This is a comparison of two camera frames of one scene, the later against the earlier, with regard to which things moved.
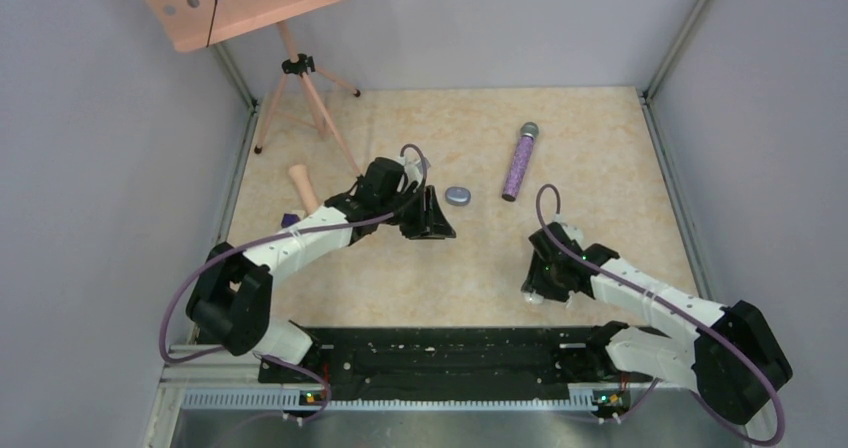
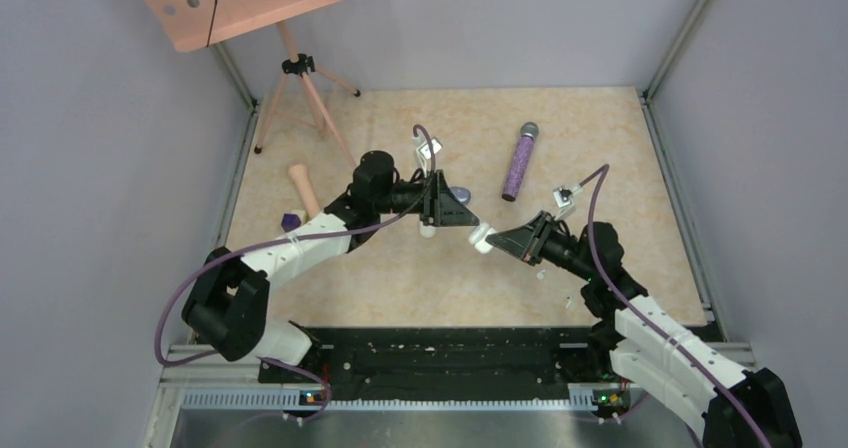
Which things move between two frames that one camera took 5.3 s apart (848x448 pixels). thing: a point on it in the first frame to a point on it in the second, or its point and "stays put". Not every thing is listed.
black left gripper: [430, 222] to [440, 207]
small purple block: [289, 219] stays put
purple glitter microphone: [519, 161] stays put
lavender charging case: [457, 196] stays put
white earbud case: [532, 298] to [478, 236]
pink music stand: [198, 7] stays put
